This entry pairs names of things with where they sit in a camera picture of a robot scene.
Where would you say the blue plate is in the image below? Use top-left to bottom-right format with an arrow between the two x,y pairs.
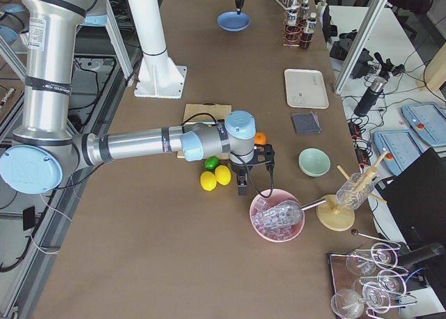
217,11 -> 251,32

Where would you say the orange fruit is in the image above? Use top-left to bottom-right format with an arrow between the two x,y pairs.
254,132 -> 268,146

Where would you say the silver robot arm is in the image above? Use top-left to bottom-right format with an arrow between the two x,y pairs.
1,0 -> 275,194

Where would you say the yellow lemon near bowl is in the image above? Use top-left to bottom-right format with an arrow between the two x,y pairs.
214,165 -> 232,185

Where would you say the pink bowl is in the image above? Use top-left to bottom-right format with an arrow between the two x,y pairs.
249,189 -> 305,242

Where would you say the yellow lemon far left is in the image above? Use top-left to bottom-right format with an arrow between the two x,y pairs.
199,171 -> 217,192

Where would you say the green lime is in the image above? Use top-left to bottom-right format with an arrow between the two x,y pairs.
204,156 -> 220,171

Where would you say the metal ice scoop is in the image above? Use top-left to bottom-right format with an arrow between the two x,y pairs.
269,198 -> 327,228

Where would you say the clear ice cube pile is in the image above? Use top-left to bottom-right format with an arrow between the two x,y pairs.
252,205 -> 299,241

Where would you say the dark sauce bottle left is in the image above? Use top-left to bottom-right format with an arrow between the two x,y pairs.
284,6 -> 299,45

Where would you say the dark sauce bottle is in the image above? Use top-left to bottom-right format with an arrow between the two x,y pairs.
284,6 -> 299,45
299,0 -> 309,26
300,13 -> 317,49

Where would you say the dark sauce bottle back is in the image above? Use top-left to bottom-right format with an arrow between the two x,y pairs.
299,0 -> 309,26

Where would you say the mint green bowl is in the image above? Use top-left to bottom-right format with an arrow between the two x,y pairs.
298,148 -> 331,177

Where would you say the wooden cutting board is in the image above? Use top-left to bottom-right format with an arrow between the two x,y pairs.
177,104 -> 233,160

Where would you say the dark sauce bottle front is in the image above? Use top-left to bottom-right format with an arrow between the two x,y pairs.
300,13 -> 317,49

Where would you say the grey folded cloth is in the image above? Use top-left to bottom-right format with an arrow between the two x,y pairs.
291,112 -> 322,134

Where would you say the wooden cup rack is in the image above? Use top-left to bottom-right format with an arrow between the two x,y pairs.
316,150 -> 387,231

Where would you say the cream plastic tray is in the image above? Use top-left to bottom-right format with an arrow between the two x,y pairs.
284,68 -> 329,109

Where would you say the clear glass mug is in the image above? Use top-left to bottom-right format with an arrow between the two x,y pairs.
336,173 -> 374,210

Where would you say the orange black power adapter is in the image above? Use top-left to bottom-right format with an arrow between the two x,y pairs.
347,118 -> 373,168

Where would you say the black bar spoon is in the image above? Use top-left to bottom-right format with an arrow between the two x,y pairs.
351,228 -> 401,249

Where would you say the wine glass top left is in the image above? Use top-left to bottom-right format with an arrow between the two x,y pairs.
346,249 -> 377,277

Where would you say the wine glass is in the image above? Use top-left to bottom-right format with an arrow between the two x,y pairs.
346,249 -> 377,277
362,281 -> 391,313
377,270 -> 407,299
330,289 -> 365,318
370,242 -> 398,269

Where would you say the wine glass top right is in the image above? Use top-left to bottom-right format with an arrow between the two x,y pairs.
370,242 -> 398,269

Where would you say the black thermos bottle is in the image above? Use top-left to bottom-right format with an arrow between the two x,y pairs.
353,77 -> 387,117

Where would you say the dark glass tray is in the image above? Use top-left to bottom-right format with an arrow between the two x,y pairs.
328,253 -> 417,318

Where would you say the blue teach pendant lower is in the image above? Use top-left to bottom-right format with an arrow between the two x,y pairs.
373,130 -> 424,176

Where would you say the blue teach pendant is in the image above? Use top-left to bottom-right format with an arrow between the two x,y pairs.
373,130 -> 424,176
401,102 -> 445,147

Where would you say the wine glass front left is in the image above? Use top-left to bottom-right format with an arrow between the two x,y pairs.
330,289 -> 365,318

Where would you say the black laptop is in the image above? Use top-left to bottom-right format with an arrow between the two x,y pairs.
376,148 -> 445,244

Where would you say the wine glass front right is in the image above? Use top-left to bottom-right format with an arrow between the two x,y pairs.
362,281 -> 391,313

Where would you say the wine glass middle right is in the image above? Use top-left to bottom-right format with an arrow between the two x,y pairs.
377,270 -> 407,299

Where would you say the blue teach pendant upper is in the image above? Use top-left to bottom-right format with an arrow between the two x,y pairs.
401,102 -> 445,147

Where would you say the copper wire bottle rack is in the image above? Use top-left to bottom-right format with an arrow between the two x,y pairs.
282,10 -> 317,49

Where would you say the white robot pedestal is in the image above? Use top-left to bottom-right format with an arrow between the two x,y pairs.
128,0 -> 187,100

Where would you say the aluminium frame post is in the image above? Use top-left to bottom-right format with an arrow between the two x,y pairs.
333,0 -> 387,95

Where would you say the black camera tripod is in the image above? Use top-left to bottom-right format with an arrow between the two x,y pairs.
374,52 -> 406,81

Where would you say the black phone on frame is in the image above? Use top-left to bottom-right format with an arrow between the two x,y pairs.
22,206 -> 36,231

